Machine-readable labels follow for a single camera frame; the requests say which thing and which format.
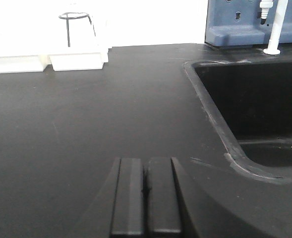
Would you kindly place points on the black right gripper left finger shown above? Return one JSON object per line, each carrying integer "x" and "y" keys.
{"x": 128, "y": 210}

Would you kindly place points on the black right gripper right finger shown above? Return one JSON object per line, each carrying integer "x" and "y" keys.
{"x": 165, "y": 213}

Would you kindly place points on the black lab sink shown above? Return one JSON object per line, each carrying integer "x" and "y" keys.
{"x": 249, "y": 105}

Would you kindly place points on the white right storage bin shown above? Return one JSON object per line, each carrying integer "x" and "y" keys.
{"x": 91, "y": 55}

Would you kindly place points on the white storage bin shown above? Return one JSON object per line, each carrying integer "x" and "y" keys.
{"x": 15, "y": 64}
{"x": 91, "y": 55}

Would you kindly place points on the white middle storage bin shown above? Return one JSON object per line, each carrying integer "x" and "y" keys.
{"x": 15, "y": 64}

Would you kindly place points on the white lab faucet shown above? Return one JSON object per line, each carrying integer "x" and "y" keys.
{"x": 266, "y": 5}

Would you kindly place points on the blue pegboard drying rack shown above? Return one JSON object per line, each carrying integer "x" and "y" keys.
{"x": 232, "y": 23}

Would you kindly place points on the black wire tripod stand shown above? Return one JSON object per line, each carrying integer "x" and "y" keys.
{"x": 79, "y": 28}

